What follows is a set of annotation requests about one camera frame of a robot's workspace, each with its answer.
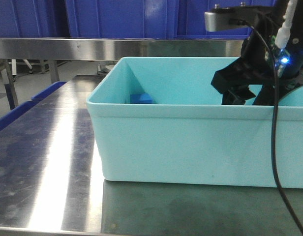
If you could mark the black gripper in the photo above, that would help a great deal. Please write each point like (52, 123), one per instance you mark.
(279, 72)

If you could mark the blue cube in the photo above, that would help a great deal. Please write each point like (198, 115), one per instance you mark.
(142, 98)

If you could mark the light teal plastic tub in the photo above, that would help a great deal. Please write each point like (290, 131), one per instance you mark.
(186, 135)

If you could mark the blue crate upper right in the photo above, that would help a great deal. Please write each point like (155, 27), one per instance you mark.
(191, 21)

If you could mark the blue crate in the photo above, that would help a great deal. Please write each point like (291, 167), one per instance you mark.
(191, 21)
(122, 19)
(33, 19)

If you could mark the blue crate upper middle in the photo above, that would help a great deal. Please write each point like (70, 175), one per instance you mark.
(122, 19)

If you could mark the blue bin beside table near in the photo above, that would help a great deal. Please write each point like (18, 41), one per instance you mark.
(14, 114)

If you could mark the blue crate upper left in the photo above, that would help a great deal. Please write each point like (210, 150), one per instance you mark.
(33, 19)

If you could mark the white cable connector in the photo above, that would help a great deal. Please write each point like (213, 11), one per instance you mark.
(284, 32)

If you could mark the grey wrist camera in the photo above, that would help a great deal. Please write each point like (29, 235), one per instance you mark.
(230, 18)

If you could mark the steel shelf rail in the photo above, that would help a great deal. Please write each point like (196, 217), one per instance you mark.
(114, 49)

